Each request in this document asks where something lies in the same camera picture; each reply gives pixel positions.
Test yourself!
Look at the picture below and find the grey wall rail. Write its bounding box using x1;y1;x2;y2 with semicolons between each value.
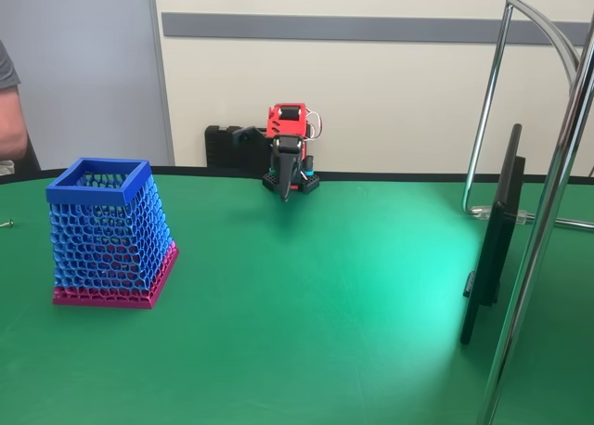
161;11;591;45

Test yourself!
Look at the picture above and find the blue and magenta lattice basket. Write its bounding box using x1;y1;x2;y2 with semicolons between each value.
45;158;181;311

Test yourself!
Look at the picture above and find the person's bare forearm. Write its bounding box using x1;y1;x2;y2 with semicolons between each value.
0;82;30;161

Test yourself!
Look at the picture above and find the black table clamp teal handle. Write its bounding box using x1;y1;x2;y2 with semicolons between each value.
261;166;280;193
298;155;322;195

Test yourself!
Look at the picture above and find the grey shirt sleeve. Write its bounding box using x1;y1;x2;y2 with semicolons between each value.
0;39;22;90

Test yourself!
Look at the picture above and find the green table cloth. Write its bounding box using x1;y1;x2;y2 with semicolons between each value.
0;164;594;425

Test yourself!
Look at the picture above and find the chrome tube stand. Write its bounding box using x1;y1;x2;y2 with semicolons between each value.
461;0;594;425

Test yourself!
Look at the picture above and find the black plastic tool case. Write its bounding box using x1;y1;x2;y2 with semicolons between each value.
204;124;275;169

